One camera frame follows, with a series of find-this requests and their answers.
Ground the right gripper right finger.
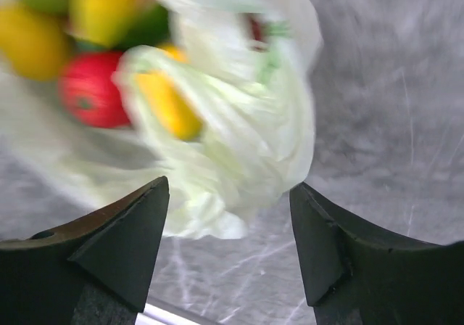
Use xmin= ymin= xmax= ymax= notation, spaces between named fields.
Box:
xmin=289 ymin=183 xmax=463 ymax=324

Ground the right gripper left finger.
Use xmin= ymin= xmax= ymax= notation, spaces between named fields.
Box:
xmin=1 ymin=177 xmax=170 ymax=324

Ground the green plastic bag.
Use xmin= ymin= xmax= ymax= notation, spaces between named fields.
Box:
xmin=1 ymin=0 xmax=323 ymax=239

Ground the red toy fruit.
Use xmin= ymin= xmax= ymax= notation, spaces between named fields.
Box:
xmin=59 ymin=51 xmax=131 ymax=128

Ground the yellow toy fruit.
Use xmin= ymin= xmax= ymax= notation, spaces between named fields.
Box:
xmin=1 ymin=1 xmax=72 ymax=81

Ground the green toy fruit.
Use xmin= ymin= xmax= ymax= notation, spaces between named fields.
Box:
xmin=20 ymin=0 xmax=169 ymax=52

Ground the yellow toy lemon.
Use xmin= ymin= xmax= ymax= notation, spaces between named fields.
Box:
xmin=135 ymin=69 xmax=203 ymax=141

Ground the yellow toy banana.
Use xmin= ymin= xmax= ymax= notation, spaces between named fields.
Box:
xmin=69 ymin=0 xmax=139 ymax=49

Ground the aluminium front rail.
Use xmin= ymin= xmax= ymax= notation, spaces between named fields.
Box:
xmin=135 ymin=303 xmax=210 ymax=325

